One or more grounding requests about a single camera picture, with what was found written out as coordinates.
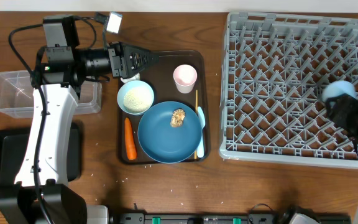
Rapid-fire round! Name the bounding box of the white paper napkin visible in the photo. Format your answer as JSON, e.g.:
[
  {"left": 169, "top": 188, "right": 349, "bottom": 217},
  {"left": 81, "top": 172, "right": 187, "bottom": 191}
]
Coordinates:
[{"left": 121, "top": 73, "right": 140, "bottom": 83}]

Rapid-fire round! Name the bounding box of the light blue cup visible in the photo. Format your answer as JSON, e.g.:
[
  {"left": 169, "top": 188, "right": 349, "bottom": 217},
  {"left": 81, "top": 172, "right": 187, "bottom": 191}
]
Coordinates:
[{"left": 321, "top": 80, "right": 356, "bottom": 103}]

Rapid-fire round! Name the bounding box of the light blue rice bowl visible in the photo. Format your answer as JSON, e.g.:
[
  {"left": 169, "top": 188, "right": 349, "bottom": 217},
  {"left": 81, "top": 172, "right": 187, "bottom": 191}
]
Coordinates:
[{"left": 117, "top": 80, "right": 154, "bottom": 115}]

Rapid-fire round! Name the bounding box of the pink cup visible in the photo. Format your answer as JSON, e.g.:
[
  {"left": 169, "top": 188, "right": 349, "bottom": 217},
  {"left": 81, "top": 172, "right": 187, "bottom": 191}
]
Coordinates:
[{"left": 173, "top": 64, "right": 197, "bottom": 94}]

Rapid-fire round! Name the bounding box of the dark blue plate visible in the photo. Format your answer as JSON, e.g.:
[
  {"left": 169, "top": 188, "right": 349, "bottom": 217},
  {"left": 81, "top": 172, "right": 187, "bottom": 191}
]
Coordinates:
[{"left": 137, "top": 101, "right": 202, "bottom": 164}]

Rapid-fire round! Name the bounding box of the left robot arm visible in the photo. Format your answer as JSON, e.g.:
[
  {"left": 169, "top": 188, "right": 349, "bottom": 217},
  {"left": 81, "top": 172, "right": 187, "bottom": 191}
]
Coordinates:
[{"left": 0, "top": 14, "right": 158, "bottom": 223}]

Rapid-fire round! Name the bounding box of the grey dishwasher rack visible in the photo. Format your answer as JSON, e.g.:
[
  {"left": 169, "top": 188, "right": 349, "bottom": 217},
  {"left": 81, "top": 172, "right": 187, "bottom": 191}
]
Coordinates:
[{"left": 219, "top": 12, "right": 358, "bottom": 169}]

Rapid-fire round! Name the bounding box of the dark brown serving tray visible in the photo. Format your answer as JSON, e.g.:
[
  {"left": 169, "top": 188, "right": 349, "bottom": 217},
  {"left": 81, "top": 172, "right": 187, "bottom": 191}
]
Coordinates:
[{"left": 118, "top": 50, "right": 211, "bottom": 165}]

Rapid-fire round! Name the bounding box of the brown food scrap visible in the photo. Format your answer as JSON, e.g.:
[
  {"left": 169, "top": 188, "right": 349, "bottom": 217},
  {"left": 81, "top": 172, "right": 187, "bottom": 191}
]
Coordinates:
[{"left": 170, "top": 108, "right": 186, "bottom": 128}]

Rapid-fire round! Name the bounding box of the orange carrot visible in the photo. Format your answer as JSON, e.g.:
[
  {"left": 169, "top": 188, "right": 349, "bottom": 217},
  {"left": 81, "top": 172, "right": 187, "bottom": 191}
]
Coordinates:
[{"left": 124, "top": 118, "right": 137, "bottom": 161}]

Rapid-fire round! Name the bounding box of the clear plastic bin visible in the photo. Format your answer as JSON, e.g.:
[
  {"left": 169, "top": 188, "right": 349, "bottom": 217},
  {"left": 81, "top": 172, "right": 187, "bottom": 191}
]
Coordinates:
[{"left": 0, "top": 70, "right": 102, "bottom": 119}]

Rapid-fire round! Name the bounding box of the wooden chopstick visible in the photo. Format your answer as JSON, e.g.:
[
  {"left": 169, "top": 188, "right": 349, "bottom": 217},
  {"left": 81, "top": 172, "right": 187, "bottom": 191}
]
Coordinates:
[{"left": 194, "top": 90, "right": 198, "bottom": 160}]

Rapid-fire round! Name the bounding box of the light blue plastic spoon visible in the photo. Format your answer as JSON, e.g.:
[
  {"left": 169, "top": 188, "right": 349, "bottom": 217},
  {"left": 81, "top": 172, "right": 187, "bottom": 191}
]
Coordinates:
[{"left": 196, "top": 106, "right": 206, "bottom": 158}]

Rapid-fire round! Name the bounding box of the black plastic bin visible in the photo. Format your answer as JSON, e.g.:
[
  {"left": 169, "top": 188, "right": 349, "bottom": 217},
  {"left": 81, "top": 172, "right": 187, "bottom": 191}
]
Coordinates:
[{"left": 0, "top": 123, "right": 83, "bottom": 187}]

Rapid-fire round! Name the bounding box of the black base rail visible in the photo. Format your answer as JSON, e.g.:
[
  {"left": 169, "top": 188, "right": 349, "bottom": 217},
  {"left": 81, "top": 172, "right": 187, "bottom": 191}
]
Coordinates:
[{"left": 107, "top": 212, "right": 352, "bottom": 224}]

